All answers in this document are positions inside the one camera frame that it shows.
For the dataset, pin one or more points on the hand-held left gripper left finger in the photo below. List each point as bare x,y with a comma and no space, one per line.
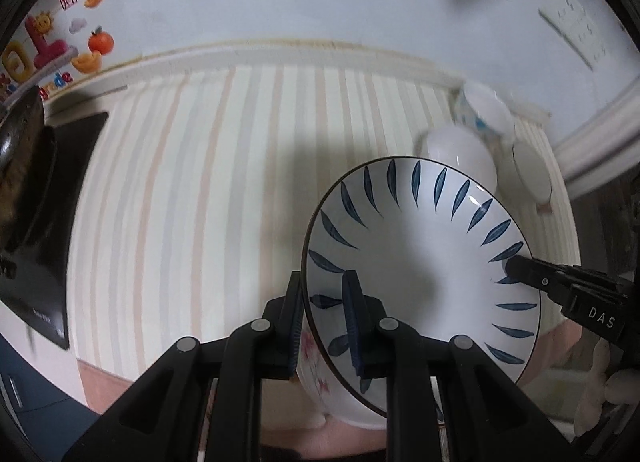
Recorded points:
295,327

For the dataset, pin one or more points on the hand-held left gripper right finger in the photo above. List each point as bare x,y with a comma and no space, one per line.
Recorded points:
352,327

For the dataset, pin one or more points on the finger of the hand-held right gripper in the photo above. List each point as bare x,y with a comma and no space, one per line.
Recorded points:
535,274

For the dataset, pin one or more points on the white plate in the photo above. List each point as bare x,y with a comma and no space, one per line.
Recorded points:
532,171

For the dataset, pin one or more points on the blue leaf pattern plate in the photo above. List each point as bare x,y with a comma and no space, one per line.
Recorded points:
425,252

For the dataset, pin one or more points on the plain white bowl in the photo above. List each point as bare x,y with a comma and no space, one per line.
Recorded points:
457,146

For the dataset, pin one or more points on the white bowl with blue print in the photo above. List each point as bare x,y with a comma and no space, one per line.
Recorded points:
487,106

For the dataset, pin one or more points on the person's right hand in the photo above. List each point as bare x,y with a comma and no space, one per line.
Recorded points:
600,387

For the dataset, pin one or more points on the striped tablecloth with pink border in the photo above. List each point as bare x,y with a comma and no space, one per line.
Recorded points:
200,192

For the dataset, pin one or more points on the black gas stove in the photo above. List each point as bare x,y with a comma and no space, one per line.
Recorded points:
35,292

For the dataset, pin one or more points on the blue kitchen cabinet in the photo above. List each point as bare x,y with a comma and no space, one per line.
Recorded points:
30,382

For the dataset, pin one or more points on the black frying pan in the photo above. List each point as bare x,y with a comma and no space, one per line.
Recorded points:
25,166

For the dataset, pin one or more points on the white door frame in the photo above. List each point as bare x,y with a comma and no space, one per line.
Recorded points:
600,136

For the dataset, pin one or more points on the white wall outlet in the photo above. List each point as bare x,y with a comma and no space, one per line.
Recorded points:
597,55
565,6
582,31

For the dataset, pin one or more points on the colourful fruit wall sticker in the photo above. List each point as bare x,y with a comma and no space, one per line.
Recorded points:
45,46

